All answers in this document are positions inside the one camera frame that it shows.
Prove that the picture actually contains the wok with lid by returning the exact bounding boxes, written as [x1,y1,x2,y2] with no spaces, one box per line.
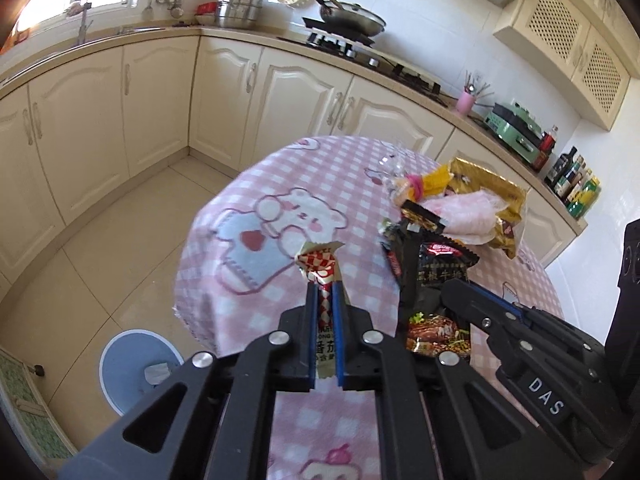
[314,0,386,38]

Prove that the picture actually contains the dark soy sauce bottle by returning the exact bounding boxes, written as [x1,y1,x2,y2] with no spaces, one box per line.
[544,146,577,188]

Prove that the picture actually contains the green glass side cabinet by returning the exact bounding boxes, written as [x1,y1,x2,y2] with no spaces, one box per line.
[0,348,77,479]

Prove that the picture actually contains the white red plastic bag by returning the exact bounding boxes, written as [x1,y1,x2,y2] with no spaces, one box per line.
[422,188,508,246]

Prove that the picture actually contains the pink checkered tablecloth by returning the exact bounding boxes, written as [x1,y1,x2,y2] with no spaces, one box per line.
[171,134,566,480]

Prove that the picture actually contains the black snack wrapper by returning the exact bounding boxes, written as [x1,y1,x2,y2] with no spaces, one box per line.
[378,200,480,313]

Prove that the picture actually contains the gold foil snack bag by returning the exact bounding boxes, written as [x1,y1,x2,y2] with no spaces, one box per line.
[447,157,527,259]

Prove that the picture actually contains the light blue trash bin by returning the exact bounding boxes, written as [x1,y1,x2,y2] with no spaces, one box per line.
[99,330,183,416]

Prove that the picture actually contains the crumpled paper in bin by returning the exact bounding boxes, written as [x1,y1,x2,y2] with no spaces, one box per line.
[143,362,171,387]

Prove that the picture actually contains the red label sauce bottle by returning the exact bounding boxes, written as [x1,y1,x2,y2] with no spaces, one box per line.
[532,125,559,174]

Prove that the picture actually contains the yellow pink candy wrapper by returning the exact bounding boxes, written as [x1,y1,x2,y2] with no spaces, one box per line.
[390,166,452,206]

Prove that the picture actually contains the steel stock pot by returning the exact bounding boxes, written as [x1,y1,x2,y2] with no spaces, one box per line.
[216,0,262,29]

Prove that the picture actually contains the black gas stove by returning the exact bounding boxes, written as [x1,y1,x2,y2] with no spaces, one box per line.
[279,29,452,107]

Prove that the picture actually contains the red noodle packet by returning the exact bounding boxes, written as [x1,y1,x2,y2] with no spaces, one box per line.
[406,312,472,359]

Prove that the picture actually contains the cream upper lattice cabinet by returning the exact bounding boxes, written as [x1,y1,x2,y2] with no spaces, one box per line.
[494,0,630,130]

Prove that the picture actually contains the red white checkered wrapper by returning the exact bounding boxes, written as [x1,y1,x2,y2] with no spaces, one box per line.
[295,240,343,379]

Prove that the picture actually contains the green yellow oil bottle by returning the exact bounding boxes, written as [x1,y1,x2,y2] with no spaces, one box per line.
[568,177,600,220]

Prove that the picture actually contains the chrome sink faucet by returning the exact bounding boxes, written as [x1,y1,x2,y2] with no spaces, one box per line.
[65,0,92,47]

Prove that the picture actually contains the pink utensil cup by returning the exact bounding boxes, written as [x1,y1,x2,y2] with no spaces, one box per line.
[454,70,492,115]

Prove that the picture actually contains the cream lower cabinets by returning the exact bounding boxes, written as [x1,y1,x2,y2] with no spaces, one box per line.
[1,30,586,289]

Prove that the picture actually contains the green electric grill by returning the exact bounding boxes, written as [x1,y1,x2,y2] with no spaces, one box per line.
[485,103,544,166]

